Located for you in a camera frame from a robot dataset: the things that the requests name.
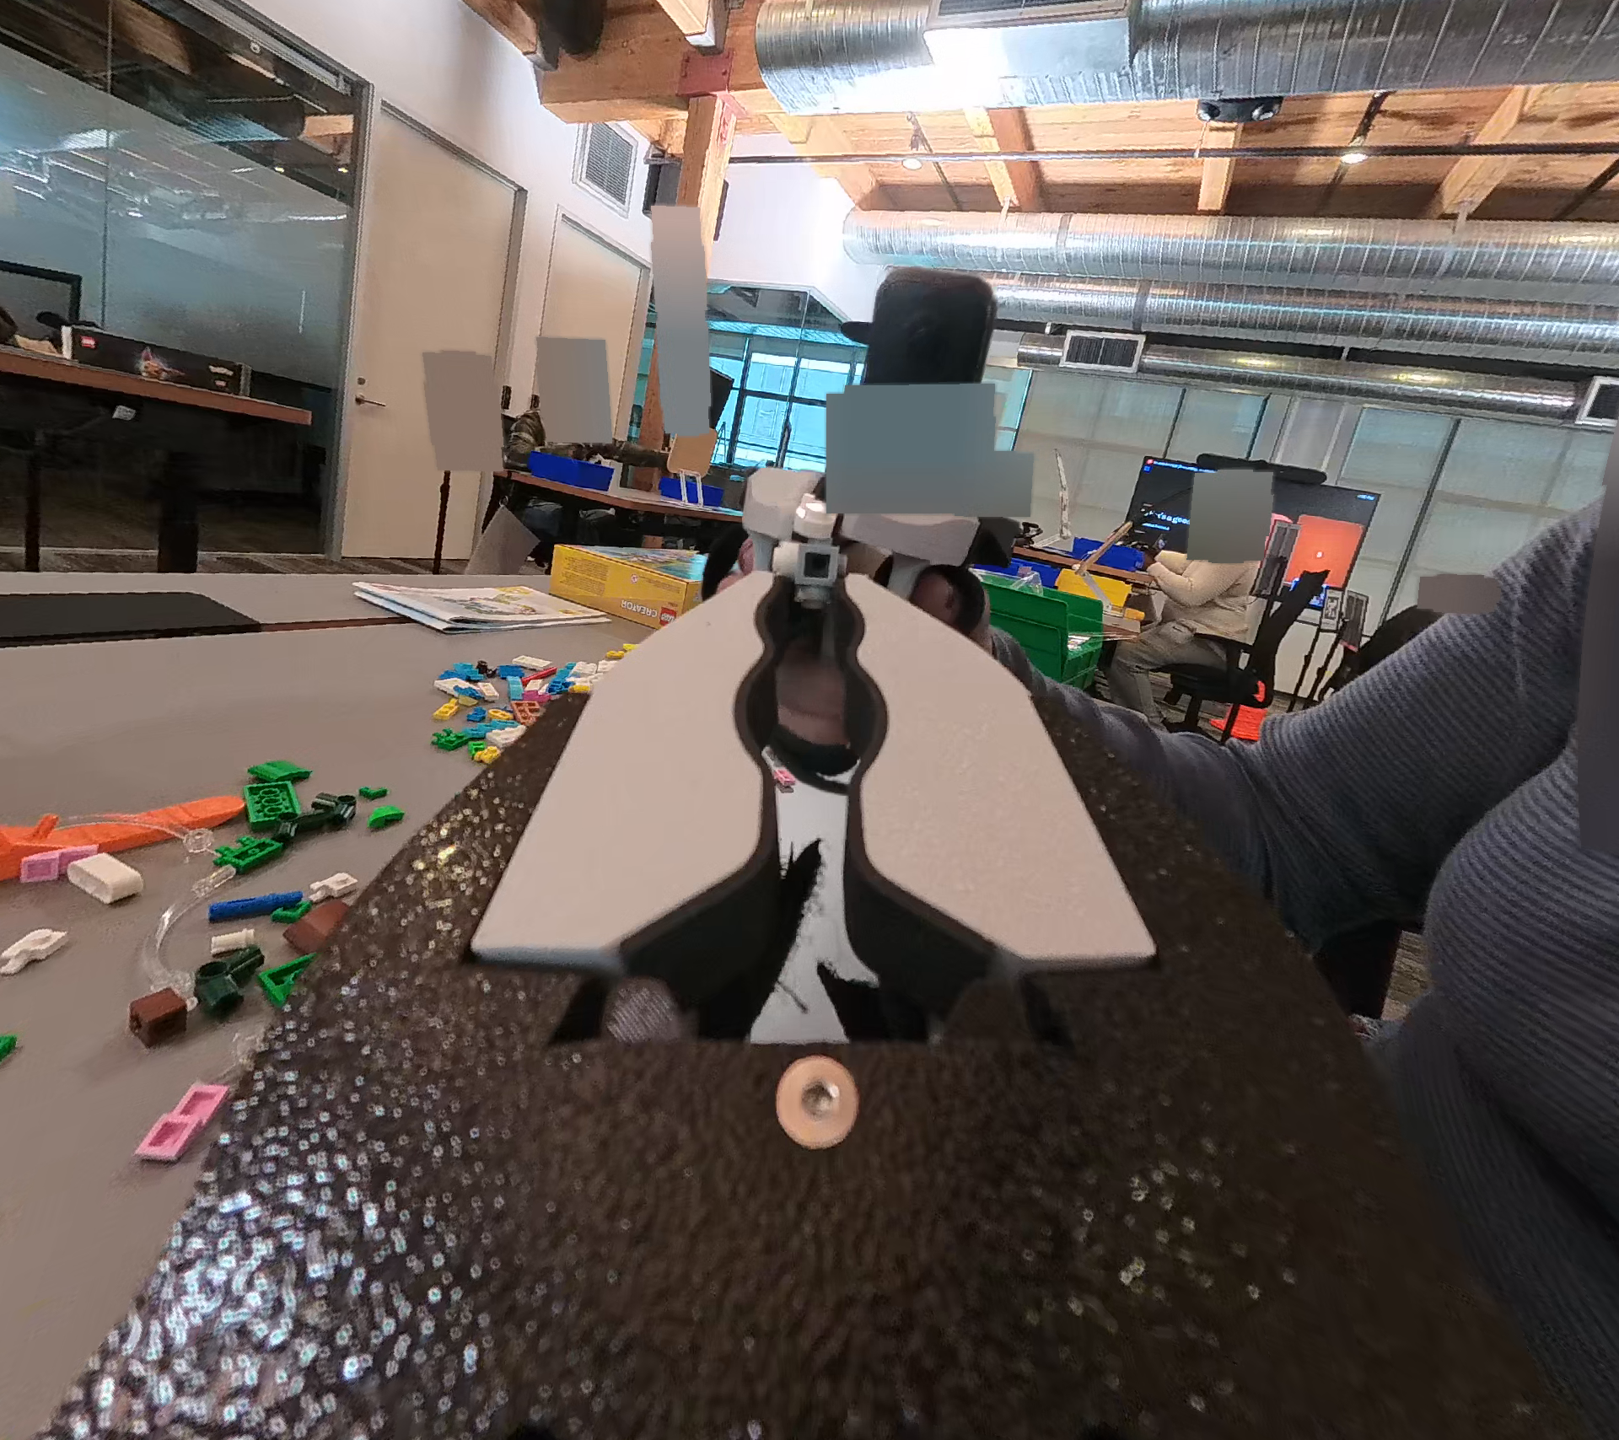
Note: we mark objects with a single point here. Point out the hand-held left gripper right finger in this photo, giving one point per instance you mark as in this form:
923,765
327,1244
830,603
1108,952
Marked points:
987,821

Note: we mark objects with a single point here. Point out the tag sign on stand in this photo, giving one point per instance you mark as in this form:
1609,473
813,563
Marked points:
445,517

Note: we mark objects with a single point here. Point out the large display screen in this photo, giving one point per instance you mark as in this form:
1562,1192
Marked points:
1327,549

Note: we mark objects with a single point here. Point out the pile of pastel lego pieces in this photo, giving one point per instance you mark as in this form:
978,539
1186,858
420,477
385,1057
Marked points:
506,708

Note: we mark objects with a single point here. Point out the black table panel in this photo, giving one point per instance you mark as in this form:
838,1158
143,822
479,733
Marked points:
113,618

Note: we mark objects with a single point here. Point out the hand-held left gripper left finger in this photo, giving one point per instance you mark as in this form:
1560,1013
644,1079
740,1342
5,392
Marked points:
633,821

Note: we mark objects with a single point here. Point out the dark wooden table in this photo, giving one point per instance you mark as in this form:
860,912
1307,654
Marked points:
189,394

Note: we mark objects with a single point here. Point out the person's right forearm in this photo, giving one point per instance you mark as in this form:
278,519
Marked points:
1327,784

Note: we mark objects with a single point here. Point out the orange lego brick separator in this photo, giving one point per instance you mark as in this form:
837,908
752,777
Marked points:
76,834

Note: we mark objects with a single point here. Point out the large silver air duct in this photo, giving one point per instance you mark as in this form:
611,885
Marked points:
1327,11

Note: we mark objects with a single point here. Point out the yellow lego box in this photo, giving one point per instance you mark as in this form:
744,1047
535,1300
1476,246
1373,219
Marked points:
619,581

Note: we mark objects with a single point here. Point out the black office chair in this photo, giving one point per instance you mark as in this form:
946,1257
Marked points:
1280,632

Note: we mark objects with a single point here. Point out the green storage bin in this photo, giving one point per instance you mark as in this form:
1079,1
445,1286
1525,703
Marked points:
1037,613

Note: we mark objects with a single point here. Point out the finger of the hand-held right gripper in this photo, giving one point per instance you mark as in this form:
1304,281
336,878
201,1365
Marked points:
929,541
771,499

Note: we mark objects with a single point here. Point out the black lego box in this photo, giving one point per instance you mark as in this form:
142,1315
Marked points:
152,364

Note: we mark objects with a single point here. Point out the blue storage bin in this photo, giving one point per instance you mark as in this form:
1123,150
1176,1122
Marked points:
568,467

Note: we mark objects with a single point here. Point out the lego instruction booklet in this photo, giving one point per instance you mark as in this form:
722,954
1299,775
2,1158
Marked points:
467,608

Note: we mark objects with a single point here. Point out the white door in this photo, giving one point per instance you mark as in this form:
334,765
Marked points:
430,328
594,289

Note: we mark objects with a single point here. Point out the cardboard sign on white stand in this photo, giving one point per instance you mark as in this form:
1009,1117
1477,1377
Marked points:
692,455

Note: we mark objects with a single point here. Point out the person's right hand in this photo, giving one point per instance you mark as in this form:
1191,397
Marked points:
958,606

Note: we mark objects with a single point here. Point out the wooden desk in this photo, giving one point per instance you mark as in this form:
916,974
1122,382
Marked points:
607,499

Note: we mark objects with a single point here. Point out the pile of green brown lego pieces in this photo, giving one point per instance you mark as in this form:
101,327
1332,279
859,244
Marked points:
272,802

